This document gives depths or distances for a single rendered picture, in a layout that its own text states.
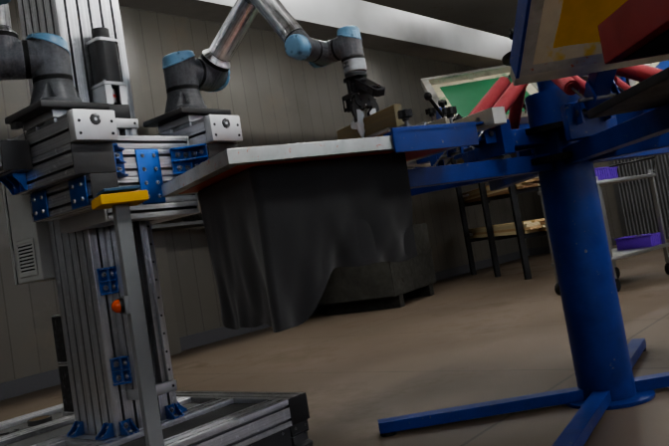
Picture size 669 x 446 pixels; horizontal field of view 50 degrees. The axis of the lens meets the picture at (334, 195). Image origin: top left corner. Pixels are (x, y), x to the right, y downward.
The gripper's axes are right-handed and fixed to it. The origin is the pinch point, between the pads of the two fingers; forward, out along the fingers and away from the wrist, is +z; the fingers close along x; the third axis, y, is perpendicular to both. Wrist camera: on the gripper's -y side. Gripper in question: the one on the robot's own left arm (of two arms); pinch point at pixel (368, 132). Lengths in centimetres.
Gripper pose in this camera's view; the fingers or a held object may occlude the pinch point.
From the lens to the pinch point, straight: 230.0
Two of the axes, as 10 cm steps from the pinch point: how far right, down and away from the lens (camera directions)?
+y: -4.8, 1.4, 8.7
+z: 1.6, 9.8, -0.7
